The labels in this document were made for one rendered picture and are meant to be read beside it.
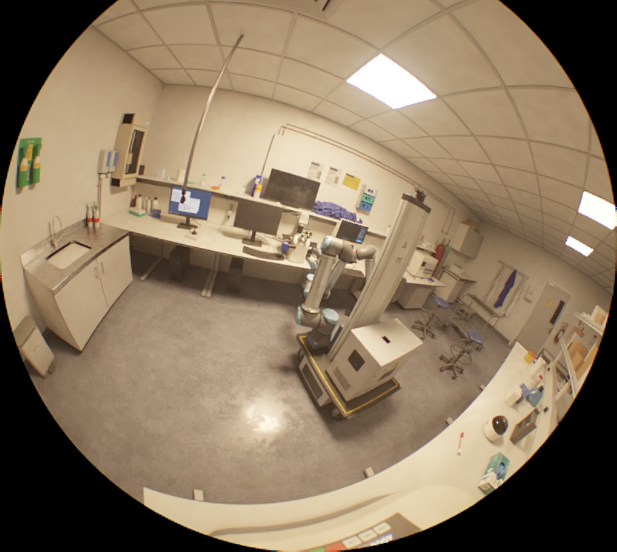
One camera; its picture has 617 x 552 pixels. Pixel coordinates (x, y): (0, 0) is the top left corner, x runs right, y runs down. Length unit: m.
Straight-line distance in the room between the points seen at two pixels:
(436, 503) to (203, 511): 0.57
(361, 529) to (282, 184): 2.80
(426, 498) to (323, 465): 1.19
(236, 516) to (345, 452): 1.27
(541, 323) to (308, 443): 5.94
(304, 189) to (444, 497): 2.85
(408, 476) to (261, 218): 2.42
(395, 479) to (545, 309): 5.89
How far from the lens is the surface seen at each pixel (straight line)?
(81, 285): 1.96
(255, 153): 2.82
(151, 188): 3.16
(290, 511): 0.75
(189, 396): 1.76
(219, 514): 0.74
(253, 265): 3.04
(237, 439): 1.65
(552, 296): 6.40
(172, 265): 2.72
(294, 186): 2.61
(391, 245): 1.25
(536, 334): 6.47
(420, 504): 0.65
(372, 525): 0.59
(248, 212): 2.24
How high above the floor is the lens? 1.62
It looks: 17 degrees down
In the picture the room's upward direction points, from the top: 18 degrees clockwise
